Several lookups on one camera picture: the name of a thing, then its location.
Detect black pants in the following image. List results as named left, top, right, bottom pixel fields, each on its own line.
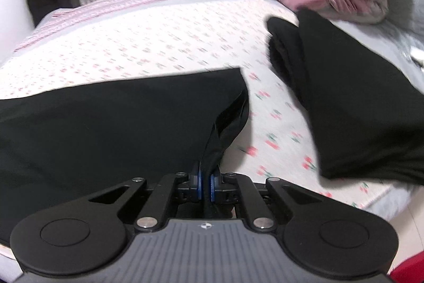
left=1, top=10, right=423, bottom=243

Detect pink striped patterned cloth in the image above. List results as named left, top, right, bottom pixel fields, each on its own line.
left=14, top=0, right=167, bottom=53

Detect cherry print white blanket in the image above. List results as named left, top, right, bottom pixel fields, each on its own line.
left=1, top=0, right=411, bottom=218

